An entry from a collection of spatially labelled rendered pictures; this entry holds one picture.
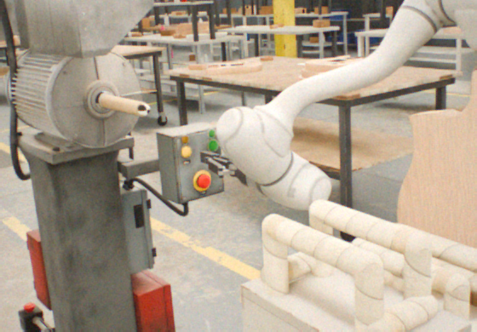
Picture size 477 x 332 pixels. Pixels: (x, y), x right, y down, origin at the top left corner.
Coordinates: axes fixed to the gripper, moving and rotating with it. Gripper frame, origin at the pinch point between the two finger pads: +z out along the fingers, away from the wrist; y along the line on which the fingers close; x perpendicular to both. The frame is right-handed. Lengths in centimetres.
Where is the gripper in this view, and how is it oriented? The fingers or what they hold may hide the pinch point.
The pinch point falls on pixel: (209, 158)
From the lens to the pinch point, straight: 164.5
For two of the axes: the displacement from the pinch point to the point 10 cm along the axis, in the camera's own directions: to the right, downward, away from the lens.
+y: 7.9, -2.0, 5.7
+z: -6.1, -1.7, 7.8
